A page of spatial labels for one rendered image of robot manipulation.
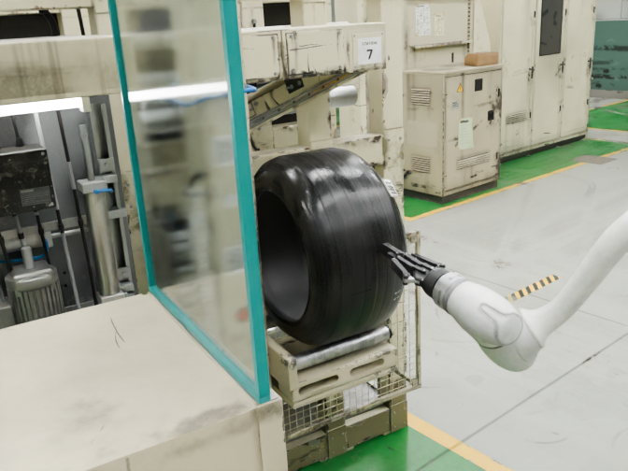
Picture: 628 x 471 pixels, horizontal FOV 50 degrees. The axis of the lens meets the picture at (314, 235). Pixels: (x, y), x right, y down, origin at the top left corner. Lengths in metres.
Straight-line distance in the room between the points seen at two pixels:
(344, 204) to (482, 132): 5.21
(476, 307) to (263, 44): 0.99
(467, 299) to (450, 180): 5.15
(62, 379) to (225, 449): 0.32
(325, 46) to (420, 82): 4.47
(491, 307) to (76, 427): 0.84
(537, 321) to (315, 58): 1.02
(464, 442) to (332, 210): 1.68
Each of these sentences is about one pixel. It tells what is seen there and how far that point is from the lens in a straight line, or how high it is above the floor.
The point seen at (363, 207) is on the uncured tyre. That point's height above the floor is 1.33.
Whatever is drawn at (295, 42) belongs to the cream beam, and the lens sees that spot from 2.05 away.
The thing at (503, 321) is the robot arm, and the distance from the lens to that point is 1.44.
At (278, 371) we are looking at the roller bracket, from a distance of 1.88.
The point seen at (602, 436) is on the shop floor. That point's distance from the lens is 3.29.
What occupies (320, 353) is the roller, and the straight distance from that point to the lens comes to 1.91.
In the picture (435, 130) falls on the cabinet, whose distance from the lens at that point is 6.46.
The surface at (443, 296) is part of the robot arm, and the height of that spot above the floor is 1.20.
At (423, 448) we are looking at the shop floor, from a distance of 3.09.
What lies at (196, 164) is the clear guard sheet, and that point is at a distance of 1.06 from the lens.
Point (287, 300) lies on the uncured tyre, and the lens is 2.16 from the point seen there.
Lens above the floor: 1.82
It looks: 18 degrees down
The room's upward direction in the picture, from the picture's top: 3 degrees counter-clockwise
